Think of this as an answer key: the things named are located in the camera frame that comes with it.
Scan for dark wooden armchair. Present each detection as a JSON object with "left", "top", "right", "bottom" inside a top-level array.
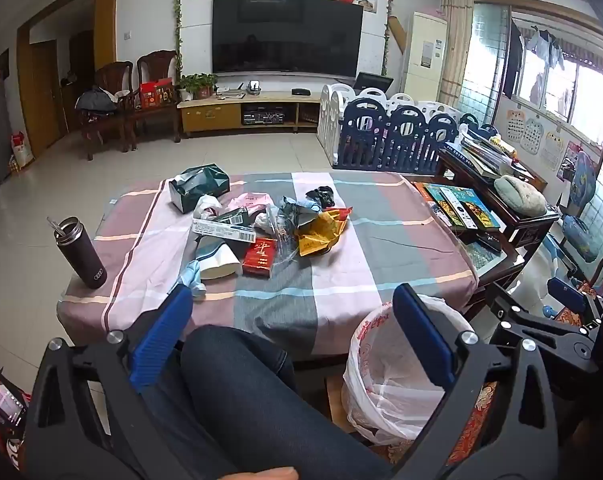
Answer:
[
  {"left": 123, "top": 50, "right": 182, "bottom": 152},
  {"left": 78, "top": 61, "right": 135, "bottom": 154}
]

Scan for stack of books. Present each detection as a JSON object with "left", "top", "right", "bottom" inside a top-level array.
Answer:
[{"left": 441, "top": 125, "right": 519, "bottom": 181}]

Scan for person's leg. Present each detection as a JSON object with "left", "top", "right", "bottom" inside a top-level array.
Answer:
[{"left": 142, "top": 325, "right": 397, "bottom": 480}]

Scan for green tissue pack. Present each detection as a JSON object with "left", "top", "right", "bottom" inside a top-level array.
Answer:
[{"left": 168, "top": 163, "right": 231, "bottom": 213}]

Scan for black wrapper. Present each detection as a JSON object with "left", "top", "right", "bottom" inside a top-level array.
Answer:
[{"left": 305, "top": 186, "right": 336, "bottom": 209}]

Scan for row of picture books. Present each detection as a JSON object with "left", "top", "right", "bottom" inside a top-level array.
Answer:
[{"left": 414, "top": 182, "right": 505, "bottom": 234}]

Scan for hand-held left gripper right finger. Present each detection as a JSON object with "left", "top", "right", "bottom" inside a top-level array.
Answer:
[{"left": 381, "top": 283, "right": 579, "bottom": 480}]

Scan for beige curtain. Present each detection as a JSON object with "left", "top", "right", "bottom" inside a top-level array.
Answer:
[{"left": 438, "top": 0, "right": 475, "bottom": 109}]

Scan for white paper cup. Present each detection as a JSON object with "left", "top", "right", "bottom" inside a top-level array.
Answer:
[{"left": 196, "top": 235, "right": 242, "bottom": 281}]

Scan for light blue cloth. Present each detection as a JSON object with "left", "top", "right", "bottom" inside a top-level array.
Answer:
[{"left": 169, "top": 259, "right": 208, "bottom": 301}]

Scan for glass coffee table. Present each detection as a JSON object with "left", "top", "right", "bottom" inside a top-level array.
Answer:
[{"left": 411, "top": 175, "right": 528, "bottom": 306}]

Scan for wooden television cabinet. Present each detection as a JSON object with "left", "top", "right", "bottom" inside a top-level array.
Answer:
[{"left": 177, "top": 91, "right": 328, "bottom": 137}]

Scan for black remote control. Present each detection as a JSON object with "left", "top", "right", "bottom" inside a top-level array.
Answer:
[{"left": 473, "top": 232, "right": 505, "bottom": 254}]

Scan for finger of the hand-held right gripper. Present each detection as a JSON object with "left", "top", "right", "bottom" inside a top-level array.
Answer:
[
  {"left": 486, "top": 282, "right": 602, "bottom": 363},
  {"left": 548, "top": 276, "right": 603, "bottom": 322}
]

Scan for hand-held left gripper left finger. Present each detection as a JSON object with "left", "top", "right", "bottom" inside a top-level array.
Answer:
[{"left": 24, "top": 284, "right": 195, "bottom": 480}]

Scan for white baby fence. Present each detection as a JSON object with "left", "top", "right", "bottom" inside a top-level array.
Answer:
[{"left": 316, "top": 84, "right": 463, "bottom": 162}]

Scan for black bag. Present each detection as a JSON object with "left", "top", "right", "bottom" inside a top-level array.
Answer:
[{"left": 75, "top": 86, "right": 119, "bottom": 114}]

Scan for hanging clothes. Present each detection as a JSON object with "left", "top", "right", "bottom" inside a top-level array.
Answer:
[{"left": 501, "top": 19, "right": 568, "bottom": 102}]

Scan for blue baby fence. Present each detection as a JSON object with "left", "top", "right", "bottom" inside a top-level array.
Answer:
[{"left": 331, "top": 97, "right": 498, "bottom": 171}]

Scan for striped tablecloth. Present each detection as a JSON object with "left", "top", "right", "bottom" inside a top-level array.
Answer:
[{"left": 56, "top": 171, "right": 479, "bottom": 358}]

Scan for standing air conditioner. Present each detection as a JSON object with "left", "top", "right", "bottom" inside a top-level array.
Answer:
[{"left": 401, "top": 11, "right": 448, "bottom": 104}]

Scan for black thermos bottle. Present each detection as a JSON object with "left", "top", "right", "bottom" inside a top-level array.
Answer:
[{"left": 48, "top": 216, "right": 107, "bottom": 290}]

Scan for black monitor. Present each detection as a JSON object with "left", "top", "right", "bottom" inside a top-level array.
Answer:
[{"left": 354, "top": 71, "right": 395, "bottom": 92}]

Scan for yellow snack packet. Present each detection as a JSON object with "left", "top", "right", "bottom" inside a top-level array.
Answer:
[{"left": 298, "top": 207, "right": 353, "bottom": 257}]

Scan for dark wooden desk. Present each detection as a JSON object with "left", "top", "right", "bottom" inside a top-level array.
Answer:
[{"left": 434, "top": 147, "right": 562, "bottom": 252}]

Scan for flat screen television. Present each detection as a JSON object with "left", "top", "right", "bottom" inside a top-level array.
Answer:
[{"left": 212, "top": 0, "right": 364, "bottom": 79}]

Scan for clear plastic wrapper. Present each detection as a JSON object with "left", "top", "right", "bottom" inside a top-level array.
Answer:
[{"left": 254, "top": 199, "right": 323, "bottom": 272}]

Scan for red patterned seat cushion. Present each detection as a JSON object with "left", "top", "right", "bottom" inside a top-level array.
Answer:
[{"left": 445, "top": 305, "right": 588, "bottom": 470}]

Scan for red cigarette box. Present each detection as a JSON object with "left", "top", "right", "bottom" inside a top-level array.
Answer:
[{"left": 242, "top": 237, "right": 276, "bottom": 277}]

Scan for grey cushion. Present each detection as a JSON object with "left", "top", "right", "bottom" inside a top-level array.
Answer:
[{"left": 493, "top": 175, "right": 549, "bottom": 217}]

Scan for black audio receiver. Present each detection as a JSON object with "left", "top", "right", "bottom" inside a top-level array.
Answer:
[{"left": 241, "top": 110, "right": 289, "bottom": 126}]

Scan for potted plant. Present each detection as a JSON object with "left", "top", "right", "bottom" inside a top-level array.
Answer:
[{"left": 180, "top": 73, "right": 219, "bottom": 101}]

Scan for green white carton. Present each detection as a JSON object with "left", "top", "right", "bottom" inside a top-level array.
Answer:
[{"left": 192, "top": 207, "right": 256, "bottom": 244}]

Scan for red gift box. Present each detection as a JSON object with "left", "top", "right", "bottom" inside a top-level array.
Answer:
[{"left": 138, "top": 78, "right": 175, "bottom": 110}]

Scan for pink packet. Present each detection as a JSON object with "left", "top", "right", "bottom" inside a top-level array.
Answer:
[{"left": 226, "top": 192, "right": 278, "bottom": 217}]

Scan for wall posters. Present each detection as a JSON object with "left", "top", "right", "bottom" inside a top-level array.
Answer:
[{"left": 505, "top": 109, "right": 582, "bottom": 181}]

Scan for white crumpled tissue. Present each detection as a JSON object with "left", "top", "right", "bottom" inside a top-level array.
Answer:
[{"left": 192, "top": 195, "right": 223, "bottom": 221}]

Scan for trash bin with white bag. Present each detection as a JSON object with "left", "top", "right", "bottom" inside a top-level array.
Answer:
[{"left": 342, "top": 294, "right": 477, "bottom": 446}]

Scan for smartphone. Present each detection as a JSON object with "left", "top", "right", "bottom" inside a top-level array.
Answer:
[{"left": 0, "top": 360, "right": 30, "bottom": 429}]

